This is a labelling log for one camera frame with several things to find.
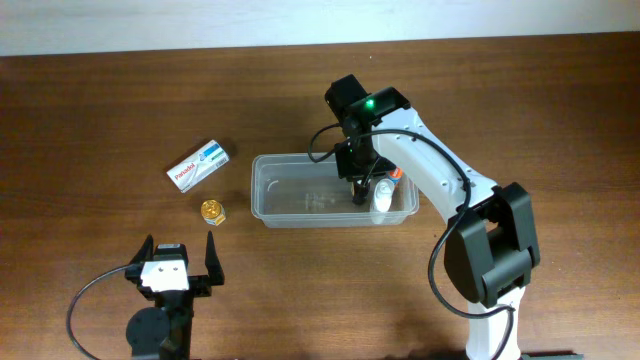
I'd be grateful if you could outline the gold lid balm jar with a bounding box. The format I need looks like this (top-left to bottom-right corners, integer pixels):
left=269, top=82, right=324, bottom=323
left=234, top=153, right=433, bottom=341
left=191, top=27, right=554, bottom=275
left=201, top=200, right=226, bottom=226

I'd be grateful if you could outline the dark bottle white cap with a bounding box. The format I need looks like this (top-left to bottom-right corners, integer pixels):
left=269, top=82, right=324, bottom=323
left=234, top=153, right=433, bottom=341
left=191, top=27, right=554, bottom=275
left=352, top=180, right=370, bottom=206

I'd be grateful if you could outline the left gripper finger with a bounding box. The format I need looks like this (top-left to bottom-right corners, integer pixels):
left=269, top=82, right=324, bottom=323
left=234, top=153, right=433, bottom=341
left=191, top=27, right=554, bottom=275
left=129, top=234, right=154, bottom=265
left=205, top=231, right=225, bottom=286

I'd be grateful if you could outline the white Calamine lotion bottle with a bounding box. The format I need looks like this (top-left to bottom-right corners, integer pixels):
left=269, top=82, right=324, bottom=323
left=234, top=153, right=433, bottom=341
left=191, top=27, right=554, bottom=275
left=370, top=178, right=395, bottom=225

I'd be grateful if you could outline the clear plastic container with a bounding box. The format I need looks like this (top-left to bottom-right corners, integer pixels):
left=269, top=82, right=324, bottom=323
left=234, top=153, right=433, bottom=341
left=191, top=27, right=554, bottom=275
left=251, top=153, right=419, bottom=228

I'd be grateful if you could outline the orange tube white cap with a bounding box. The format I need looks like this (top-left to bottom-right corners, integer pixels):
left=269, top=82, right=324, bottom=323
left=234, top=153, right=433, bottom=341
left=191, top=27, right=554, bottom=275
left=386, top=167, right=403, bottom=185

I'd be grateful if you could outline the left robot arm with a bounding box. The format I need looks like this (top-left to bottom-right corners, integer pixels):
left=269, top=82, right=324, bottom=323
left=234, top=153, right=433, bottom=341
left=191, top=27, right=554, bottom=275
left=125, top=233, right=225, bottom=359

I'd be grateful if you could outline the white Panadol box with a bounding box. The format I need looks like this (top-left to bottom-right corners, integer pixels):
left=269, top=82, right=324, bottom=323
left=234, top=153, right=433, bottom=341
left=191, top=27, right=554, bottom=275
left=166, top=140, right=230, bottom=193

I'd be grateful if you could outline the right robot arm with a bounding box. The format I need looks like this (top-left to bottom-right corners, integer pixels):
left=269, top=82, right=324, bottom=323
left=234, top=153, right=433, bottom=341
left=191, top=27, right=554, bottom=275
left=324, top=75, right=540, bottom=359

